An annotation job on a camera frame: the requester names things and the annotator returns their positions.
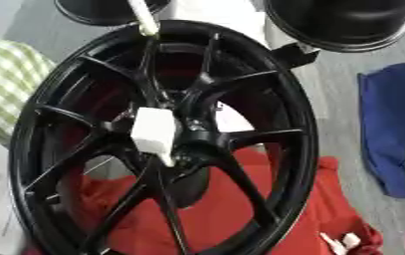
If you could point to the blue cloth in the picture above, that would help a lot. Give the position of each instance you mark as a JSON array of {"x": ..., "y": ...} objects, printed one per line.
[{"x": 390, "y": 126}]

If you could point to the black wheel support bracket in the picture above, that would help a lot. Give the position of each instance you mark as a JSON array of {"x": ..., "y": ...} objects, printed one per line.
[{"x": 295, "y": 54}]

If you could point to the black spoked wheel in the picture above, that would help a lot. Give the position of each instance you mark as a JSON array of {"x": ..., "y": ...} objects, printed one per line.
[{"x": 153, "y": 186}]

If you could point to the green and white checked cloth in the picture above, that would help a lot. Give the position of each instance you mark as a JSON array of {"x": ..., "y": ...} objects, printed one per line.
[{"x": 8, "y": 83}]

